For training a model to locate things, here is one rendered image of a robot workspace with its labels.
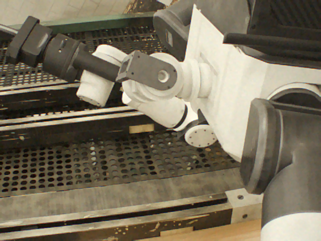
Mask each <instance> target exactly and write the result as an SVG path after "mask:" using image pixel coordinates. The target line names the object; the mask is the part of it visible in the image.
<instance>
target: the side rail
mask: <svg viewBox="0 0 321 241"><path fill-rule="evenodd" d="M154 14H155V12H144V13H127V14H116V15H102V16H93V17H85V18H70V19H68V20H53V21H44V22H40V24H41V25H42V26H46V27H47V28H50V29H52V31H53V34H57V33H72V32H79V31H87V30H98V29H110V28H126V27H134V26H142V25H153V16H154ZM22 25H23V24H20V25H7V26H9V27H11V28H15V29H20V28H21V26H22Z"/></svg>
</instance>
